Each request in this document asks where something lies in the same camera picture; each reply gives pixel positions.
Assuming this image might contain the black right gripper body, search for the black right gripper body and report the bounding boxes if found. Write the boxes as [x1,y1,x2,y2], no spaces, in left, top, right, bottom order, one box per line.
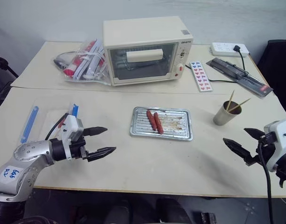
[257,131,278,165]

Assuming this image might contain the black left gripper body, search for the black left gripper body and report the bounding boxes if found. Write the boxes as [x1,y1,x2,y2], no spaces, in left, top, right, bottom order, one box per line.
[69,134,90,162]

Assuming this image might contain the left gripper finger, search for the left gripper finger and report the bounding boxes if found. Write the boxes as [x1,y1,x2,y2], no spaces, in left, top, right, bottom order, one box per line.
[83,126,108,137]
[87,147,117,163]

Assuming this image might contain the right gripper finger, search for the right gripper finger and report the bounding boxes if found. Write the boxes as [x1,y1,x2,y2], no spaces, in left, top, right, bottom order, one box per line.
[243,127,265,140]
[222,138,258,166]

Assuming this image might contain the pale wooden chopstick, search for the pale wooden chopstick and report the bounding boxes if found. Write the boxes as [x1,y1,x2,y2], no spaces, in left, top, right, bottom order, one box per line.
[233,98,252,111]
[228,90,236,111]

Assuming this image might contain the metal cup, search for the metal cup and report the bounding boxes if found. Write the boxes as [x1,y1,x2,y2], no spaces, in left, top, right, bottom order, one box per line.
[213,100,243,126]

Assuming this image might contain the clear bag blue strip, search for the clear bag blue strip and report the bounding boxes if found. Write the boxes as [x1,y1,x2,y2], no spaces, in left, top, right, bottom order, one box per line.
[18,102,80,145]

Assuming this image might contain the red sausage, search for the red sausage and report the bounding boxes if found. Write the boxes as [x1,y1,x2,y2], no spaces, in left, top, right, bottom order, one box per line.
[153,112,164,134]
[146,110,157,130]

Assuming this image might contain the black boxed item clear package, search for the black boxed item clear package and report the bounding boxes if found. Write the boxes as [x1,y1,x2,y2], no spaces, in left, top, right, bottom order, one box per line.
[205,57,274,100]

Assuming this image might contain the metal baking tray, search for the metal baking tray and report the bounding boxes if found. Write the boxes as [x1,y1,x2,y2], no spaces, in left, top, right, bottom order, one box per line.
[129,106,194,142]

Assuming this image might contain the plastic bag red white contents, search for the plastic bag red white contents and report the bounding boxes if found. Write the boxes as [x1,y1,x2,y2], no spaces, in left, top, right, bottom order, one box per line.
[51,39,111,86]

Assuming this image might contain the black chair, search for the black chair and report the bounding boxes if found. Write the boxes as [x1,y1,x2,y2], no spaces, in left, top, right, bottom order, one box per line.
[257,39,286,100]

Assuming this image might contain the heart sticker sheet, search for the heart sticker sheet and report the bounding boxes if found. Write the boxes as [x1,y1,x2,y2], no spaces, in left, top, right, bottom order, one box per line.
[189,61,215,93]

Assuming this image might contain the white power strip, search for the white power strip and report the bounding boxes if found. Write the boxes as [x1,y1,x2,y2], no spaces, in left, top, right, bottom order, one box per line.
[209,42,250,58]

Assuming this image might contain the cream toaster oven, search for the cream toaster oven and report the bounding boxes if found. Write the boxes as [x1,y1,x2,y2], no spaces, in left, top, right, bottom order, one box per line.
[102,15,194,87]

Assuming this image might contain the black tripod stand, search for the black tripod stand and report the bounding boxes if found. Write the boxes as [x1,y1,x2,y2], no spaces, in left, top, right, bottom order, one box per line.
[0,50,19,79]

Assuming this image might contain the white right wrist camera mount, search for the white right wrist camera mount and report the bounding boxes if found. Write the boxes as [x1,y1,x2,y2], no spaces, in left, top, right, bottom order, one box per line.
[263,118,286,173]

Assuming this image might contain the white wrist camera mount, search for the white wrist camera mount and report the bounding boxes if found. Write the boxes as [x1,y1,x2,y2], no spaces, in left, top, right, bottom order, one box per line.
[59,114,85,162]
[263,118,286,173]

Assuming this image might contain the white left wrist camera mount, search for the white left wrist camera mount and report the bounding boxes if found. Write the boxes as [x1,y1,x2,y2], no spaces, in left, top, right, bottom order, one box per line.
[59,114,85,162]

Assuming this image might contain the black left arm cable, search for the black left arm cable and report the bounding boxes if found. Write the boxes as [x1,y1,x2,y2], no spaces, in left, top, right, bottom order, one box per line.
[44,113,69,141]

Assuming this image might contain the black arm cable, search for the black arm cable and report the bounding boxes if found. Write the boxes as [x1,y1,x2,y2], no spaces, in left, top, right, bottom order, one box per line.
[257,140,275,224]
[44,113,69,141]

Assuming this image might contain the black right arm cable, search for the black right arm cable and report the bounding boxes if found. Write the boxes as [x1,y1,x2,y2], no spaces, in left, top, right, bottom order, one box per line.
[257,140,275,224]

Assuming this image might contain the black plug with cable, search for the black plug with cable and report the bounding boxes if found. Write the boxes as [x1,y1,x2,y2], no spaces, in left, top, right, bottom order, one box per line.
[185,45,248,84]

